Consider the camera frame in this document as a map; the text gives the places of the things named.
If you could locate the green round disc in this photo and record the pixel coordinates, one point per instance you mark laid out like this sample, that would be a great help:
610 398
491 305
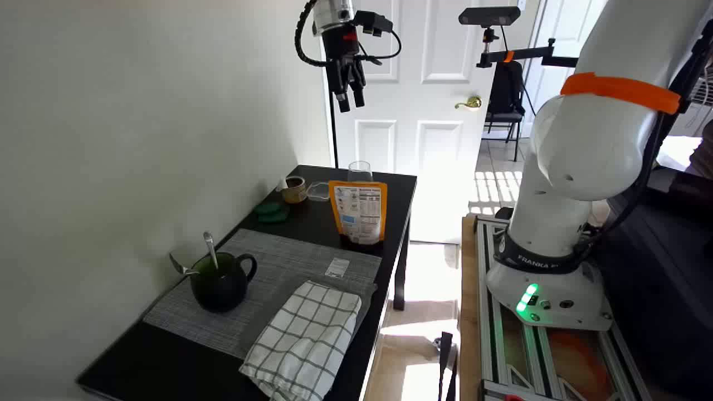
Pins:
274 217
268 208

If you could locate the camera on mount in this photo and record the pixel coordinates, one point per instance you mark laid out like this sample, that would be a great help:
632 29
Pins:
489 15

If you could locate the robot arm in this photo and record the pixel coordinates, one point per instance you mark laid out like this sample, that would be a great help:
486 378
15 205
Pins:
585 139

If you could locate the small gold can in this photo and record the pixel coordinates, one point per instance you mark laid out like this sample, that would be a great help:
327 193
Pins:
294 190

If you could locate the white label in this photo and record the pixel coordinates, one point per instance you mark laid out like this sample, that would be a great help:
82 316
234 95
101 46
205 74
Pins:
337 268

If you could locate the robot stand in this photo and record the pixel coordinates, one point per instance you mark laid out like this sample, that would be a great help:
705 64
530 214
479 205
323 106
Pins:
504 356

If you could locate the clear drinking glass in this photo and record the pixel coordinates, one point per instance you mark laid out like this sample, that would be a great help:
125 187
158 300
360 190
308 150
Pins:
360 171

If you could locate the grey woven placemat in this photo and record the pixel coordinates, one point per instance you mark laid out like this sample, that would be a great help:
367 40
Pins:
278 262

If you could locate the black chair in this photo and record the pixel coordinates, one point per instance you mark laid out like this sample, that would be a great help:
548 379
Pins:
506 89

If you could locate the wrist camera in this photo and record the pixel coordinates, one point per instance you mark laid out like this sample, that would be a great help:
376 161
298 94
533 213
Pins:
372 22

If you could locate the dark green mug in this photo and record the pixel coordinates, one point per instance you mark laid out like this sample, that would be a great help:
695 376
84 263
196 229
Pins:
220 287

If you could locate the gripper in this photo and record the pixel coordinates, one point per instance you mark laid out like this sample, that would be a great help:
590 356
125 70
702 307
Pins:
340 44

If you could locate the clear plastic lid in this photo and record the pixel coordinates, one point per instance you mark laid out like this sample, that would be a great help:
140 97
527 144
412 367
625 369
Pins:
318 191

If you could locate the white checked cloth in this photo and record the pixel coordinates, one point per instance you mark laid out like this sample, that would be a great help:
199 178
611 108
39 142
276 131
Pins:
306 340

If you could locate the orange food pouch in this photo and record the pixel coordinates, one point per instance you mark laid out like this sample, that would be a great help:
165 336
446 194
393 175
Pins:
359 214

